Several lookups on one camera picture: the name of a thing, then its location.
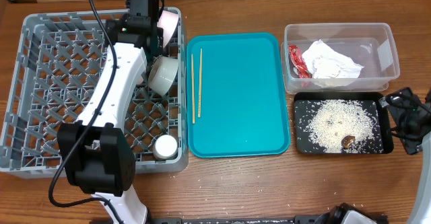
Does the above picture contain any pink round bowl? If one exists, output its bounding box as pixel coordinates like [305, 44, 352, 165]
[158, 10, 179, 48]

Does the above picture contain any rice pile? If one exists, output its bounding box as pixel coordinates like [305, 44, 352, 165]
[294, 100, 383, 154]

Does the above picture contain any clear plastic waste bin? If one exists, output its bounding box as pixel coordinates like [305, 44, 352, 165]
[281, 23, 400, 94]

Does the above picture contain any white napkin waste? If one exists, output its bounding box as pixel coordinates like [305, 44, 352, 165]
[302, 40, 364, 87]

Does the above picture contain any white paper cup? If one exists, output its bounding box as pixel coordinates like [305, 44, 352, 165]
[153, 135, 178, 160]

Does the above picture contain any teal plastic serving tray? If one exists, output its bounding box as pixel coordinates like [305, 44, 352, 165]
[186, 32, 291, 158]

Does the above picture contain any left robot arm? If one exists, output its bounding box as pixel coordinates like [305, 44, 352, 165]
[57, 20, 163, 223]

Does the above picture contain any brown food scrap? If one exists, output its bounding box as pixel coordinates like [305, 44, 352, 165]
[341, 135, 356, 149]

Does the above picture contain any grey-white round bowl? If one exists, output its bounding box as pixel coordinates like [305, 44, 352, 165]
[148, 57, 179, 96]

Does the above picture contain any red snack wrapper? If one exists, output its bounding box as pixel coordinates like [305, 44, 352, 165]
[288, 45, 312, 79]

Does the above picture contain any grey plastic dish rack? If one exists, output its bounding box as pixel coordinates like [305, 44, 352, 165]
[0, 7, 189, 179]

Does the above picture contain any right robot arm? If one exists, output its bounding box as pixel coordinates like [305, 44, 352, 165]
[379, 87, 430, 224]

